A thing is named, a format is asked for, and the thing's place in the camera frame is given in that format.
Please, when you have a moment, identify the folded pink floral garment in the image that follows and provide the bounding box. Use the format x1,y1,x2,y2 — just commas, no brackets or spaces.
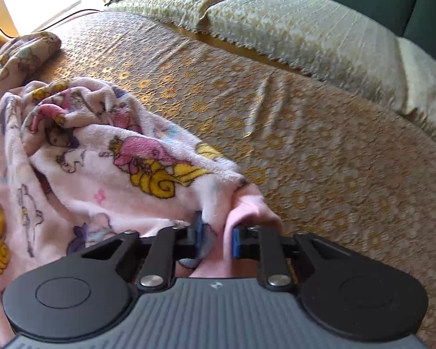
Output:
0,32,61,100

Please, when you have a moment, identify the black cable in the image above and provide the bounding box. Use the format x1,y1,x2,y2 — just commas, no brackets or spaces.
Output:
0,1,100,40

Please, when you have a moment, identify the pink cartoon fleece garment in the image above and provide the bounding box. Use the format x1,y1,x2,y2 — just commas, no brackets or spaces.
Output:
0,77,280,345

